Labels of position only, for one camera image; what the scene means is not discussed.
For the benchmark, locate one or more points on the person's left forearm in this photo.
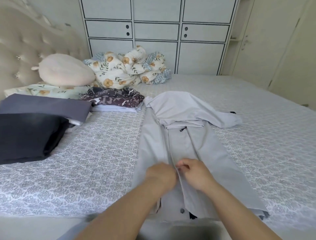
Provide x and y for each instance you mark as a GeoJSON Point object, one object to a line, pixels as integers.
{"type": "Point", "coordinates": [123, 215]}

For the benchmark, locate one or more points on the grey printed t-shirt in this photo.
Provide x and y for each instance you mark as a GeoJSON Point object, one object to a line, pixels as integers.
{"type": "Point", "coordinates": [44, 106]}

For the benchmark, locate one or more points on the white wardrobe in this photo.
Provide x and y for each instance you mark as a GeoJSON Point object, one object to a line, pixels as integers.
{"type": "Point", "coordinates": [158, 24]}

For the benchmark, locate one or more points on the white door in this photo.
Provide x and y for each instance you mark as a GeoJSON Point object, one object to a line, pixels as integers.
{"type": "Point", "coordinates": [276, 44]}

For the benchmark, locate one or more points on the person's left hand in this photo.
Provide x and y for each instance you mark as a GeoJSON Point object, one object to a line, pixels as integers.
{"type": "Point", "coordinates": [160, 178]}

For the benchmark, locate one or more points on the person's right hand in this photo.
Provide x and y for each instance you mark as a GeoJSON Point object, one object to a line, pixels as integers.
{"type": "Point", "coordinates": [197, 175]}

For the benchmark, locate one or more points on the pink plush pillow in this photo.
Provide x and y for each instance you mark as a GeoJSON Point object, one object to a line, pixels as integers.
{"type": "Point", "coordinates": [66, 70]}

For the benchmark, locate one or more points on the bed with grey patterned sheet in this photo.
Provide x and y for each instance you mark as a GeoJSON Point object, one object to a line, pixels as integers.
{"type": "Point", "coordinates": [276, 128]}

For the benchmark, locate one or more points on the floral bunched quilt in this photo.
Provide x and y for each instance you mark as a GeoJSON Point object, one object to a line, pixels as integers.
{"type": "Point", "coordinates": [163, 74]}

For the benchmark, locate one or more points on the light lavender sunscreen jacket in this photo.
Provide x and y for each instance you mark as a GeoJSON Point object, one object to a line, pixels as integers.
{"type": "Point", "coordinates": [116, 109]}

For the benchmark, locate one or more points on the white printed t-shirt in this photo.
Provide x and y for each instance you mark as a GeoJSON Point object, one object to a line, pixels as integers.
{"type": "Point", "coordinates": [76, 123]}

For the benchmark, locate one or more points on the person's right forearm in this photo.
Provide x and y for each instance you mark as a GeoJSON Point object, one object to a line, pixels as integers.
{"type": "Point", "coordinates": [237, 215]}

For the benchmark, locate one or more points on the dark purple patterned garment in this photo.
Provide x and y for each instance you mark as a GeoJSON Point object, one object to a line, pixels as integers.
{"type": "Point", "coordinates": [116, 96]}

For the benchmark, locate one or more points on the beige tufted headboard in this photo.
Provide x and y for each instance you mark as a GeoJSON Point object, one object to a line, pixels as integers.
{"type": "Point", "coordinates": [24, 39]}

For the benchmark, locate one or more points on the floral pillow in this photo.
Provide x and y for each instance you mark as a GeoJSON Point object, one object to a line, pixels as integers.
{"type": "Point", "coordinates": [49, 90]}

